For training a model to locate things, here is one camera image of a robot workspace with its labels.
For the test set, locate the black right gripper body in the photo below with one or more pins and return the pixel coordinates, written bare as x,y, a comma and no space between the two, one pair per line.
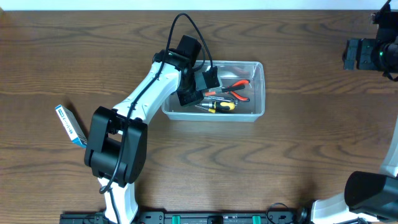
377,56

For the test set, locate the small black orange hammer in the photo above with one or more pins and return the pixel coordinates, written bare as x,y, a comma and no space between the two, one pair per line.
224,90

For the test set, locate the red handled pliers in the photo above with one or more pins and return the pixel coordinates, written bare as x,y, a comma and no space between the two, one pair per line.
236,93

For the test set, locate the stubby yellow black screwdriver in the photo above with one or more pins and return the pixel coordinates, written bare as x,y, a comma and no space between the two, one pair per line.
218,106

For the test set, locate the white blue screwdriver box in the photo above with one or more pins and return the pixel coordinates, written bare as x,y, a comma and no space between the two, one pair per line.
71,126

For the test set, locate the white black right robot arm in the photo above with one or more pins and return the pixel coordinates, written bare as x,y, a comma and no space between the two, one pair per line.
367,197

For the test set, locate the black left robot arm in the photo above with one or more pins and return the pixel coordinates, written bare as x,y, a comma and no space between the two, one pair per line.
117,141

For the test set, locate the slim yellow black screwdriver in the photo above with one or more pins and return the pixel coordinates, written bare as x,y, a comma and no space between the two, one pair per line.
205,109

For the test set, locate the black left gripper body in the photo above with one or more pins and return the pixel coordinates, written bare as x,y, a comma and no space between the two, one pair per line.
189,96

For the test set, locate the clear plastic container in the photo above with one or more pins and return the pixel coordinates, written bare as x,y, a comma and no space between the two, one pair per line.
229,72

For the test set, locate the black mounting rail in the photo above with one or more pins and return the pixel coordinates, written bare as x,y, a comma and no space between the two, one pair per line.
274,215

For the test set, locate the silver combination wrench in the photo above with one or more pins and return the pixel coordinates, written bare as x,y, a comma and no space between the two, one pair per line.
221,99

